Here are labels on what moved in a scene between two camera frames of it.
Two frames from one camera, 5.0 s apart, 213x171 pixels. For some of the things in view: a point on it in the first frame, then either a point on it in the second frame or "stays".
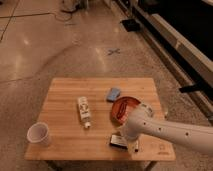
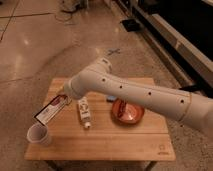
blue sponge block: x=113 y=94 stays
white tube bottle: x=85 y=111 stays
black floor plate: x=131 y=25 stays
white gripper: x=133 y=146 to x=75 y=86
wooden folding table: x=78 y=112 stays
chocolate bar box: x=120 y=141 to x=52 y=109
